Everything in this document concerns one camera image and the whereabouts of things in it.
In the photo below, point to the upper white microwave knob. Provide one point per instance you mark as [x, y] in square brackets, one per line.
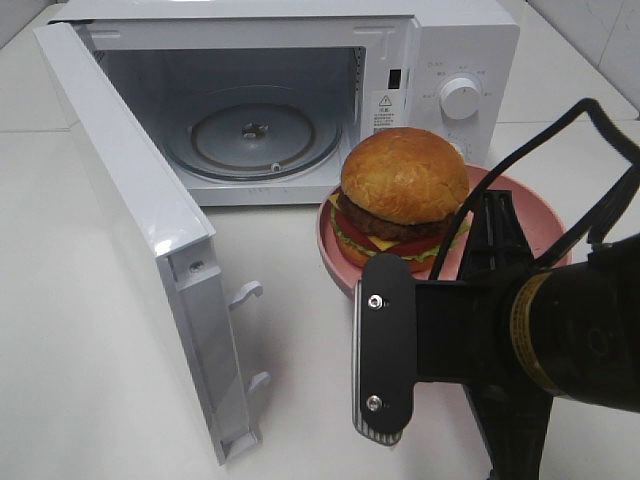
[460, 97]

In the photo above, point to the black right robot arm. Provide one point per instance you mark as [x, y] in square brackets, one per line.
[514, 335]

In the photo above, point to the white microwave door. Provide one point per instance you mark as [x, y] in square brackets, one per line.
[165, 239]

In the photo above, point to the burger with sesame-free bun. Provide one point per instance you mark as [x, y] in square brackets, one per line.
[399, 192]

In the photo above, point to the glass microwave turntable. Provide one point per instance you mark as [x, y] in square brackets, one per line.
[250, 133]

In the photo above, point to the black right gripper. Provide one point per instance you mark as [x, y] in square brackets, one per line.
[452, 332]

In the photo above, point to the white microwave knob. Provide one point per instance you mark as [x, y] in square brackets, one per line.
[462, 144]
[460, 97]

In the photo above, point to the lower white microwave knob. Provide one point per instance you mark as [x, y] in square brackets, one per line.
[462, 144]

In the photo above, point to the white microwave oven body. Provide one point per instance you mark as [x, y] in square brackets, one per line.
[378, 64]

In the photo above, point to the pink round plate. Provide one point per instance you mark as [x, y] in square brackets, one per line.
[539, 223]

